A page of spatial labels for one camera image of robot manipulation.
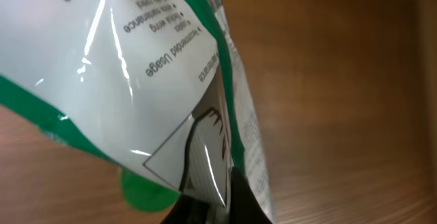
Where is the green 3M gloves bag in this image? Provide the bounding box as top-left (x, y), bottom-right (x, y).
top-left (1, 0), bottom-right (274, 223)

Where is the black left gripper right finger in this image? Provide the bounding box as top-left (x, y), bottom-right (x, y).
top-left (229, 167), bottom-right (272, 224)

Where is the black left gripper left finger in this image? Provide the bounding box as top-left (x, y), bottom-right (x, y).
top-left (161, 195), bottom-right (210, 224)

